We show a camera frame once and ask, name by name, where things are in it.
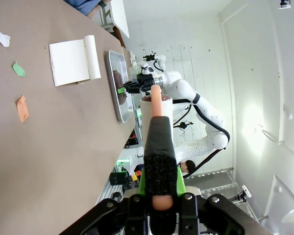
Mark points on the white camera on tripod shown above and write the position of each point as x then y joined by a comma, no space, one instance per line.
246,192

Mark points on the white paper scrap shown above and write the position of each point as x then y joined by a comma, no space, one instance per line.
3,39

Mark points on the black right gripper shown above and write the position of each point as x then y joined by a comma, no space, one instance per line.
144,82

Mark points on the seated person dark hair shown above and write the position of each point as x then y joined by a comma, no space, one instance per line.
187,166

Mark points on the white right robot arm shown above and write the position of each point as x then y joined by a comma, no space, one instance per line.
186,90

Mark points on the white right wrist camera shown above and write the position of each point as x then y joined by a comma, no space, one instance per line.
134,71

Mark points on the silver metal tray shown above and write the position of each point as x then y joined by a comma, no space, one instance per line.
123,115

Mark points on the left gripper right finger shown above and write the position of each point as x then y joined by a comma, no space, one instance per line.
205,215

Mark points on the green paper scrap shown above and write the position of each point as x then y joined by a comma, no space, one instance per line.
19,70

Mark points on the brown cloth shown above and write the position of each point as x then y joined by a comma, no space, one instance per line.
117,78

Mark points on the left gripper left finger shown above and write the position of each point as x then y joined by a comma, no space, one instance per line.
134,215

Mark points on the white paper towel roll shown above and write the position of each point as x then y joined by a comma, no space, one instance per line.
68,61

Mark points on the orange paper scrap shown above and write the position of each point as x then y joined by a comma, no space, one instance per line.
22,110

